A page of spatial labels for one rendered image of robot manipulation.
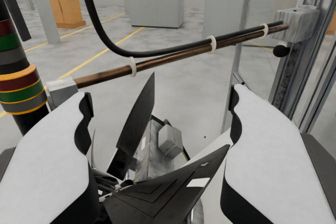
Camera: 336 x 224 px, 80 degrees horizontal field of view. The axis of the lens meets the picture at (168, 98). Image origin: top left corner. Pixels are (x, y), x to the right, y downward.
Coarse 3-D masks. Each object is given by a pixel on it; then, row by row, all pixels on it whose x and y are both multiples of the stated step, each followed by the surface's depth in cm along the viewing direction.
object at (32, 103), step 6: (36, 96) 22; (42, 96) 23; (0, 102) 21; (18, 102) 21; (24, 102) 21; (30, 102) 22; (36, 102) 22; (42, 102) 23; (6, 108) 21; (12, 108) 21; (18, 108) 21; (24, 108) 21; (30, 108) 22
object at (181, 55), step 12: (240, 36) 42; (252, 36) 44; (192, 48) 35; (204, 48) 36; (216, 48) 38; (144, 60) 31; (156, 60) 31; (168, 60) 32; (108, 72) 27; (120, 72) 28; (84, 84) 26
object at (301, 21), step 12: (276, 12) 52; (288, 12) 50; (300, 12) 49; (312, 12) 50; (288, 24) 51; (300, 24) 49; (312, 24) 53; (276, 36) 54; (288, 36) 52; (300, 36) 51
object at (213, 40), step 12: (84, 0) 22; (96, 12) 23; (96, 24) 24; (264, 24) 45; (276, 24) 48; (216, 36) 38; (228, 36) 39; (264, 36) 46; (120, 48) 27; (168, 48) 32; (180, 48) 33; (132, 60) 28; (132, 72) 29
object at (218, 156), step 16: (208, 160) 32; (160, 176) 40; (176, 176) 33; (192, 176) 30; (208, 176) 27; (112, 192) 39; (128, 192) 36; (144, 192) 32; (160, 192) 29; (176, 192) 27; (192, 192) 25; (112, 208) 32; (128, 208) 30; (144, 208) 27; (160, 208) 25; (176, 208) 24
